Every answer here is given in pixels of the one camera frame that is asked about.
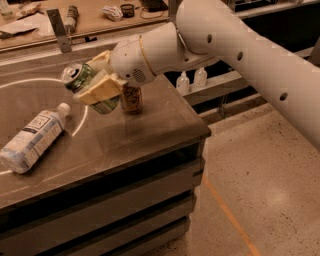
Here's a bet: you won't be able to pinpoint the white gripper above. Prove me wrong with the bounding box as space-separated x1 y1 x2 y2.
73 35 156 105

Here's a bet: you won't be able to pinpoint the green soda can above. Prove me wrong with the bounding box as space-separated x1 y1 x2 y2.
61 61 119 114

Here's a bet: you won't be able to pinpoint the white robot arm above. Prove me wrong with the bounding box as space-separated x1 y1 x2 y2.
76 0 320 149

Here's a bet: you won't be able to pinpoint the orange soda can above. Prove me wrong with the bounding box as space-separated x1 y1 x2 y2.
120 86 142 114

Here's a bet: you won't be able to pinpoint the dark cylindrical tool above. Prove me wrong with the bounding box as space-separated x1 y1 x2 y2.
64 5 79 35

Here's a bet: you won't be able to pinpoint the white snack packet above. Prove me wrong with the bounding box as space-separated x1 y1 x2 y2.
101 6 123 21

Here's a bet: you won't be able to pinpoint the black round cup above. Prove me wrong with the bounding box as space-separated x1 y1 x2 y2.
120 4 135 18

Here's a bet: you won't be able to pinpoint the left sanitizer bottle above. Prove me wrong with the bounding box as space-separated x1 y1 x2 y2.
176 71 190 95

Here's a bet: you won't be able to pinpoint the sanitizer bottle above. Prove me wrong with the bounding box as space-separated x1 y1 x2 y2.
176 71 190 95
194 67 207 87

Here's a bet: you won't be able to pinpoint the white paper sheets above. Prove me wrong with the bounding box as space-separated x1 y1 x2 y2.
0 13 54 39

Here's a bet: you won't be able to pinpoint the black keyboard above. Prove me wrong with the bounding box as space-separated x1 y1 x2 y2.
139 0 168 12

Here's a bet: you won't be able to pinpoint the right sanitizer bottle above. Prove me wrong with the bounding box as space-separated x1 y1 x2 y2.
194 67 207 87

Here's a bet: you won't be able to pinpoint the dark counter cabinet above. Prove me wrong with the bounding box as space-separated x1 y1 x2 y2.
0 40 212 256

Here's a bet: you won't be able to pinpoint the clear plastic water bottle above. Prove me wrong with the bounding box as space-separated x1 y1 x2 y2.
0 103 71 174

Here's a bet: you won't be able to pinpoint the left metal bracket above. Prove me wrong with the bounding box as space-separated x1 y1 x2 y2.
46 8 72 53

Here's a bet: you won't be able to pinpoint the metal bracket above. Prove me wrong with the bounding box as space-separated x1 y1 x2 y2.
46 8 72 53
168 0 182 22

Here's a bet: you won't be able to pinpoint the middle metal bracket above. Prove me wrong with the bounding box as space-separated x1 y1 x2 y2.
168 0 182 22

